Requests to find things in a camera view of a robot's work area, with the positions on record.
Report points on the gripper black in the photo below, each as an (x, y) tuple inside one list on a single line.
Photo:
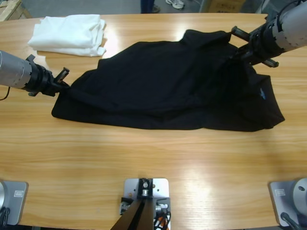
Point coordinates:
[(42, 80), (263, 43)]

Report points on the black polo shirt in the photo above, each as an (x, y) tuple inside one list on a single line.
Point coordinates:
[(156, 91)]

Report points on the brown cardboard box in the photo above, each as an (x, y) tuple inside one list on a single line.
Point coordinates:
[(225, 6)]

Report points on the white folded cloth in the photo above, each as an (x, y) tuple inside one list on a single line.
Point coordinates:
[(64, 33)]

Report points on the grey metal leg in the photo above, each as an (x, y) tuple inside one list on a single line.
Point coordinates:
[(204, 6)]

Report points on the wooden pallet stack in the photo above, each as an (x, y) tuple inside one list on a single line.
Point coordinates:
[(9, 9)]

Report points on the bystander in blue jeans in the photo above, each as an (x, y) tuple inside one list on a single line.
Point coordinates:
[(147, 6)]

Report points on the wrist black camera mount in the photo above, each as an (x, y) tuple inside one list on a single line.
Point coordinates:
[(30, 58)]

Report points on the white metal frame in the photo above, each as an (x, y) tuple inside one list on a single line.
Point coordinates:
[(261, 6)]

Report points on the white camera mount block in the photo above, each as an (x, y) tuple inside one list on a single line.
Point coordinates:
[(130, 187)]

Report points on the arm grey base plate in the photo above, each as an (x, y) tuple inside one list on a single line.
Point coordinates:
[(14, 201), (280, 198)]

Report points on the dark camera post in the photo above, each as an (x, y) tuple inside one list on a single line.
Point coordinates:
[(140, 215)]

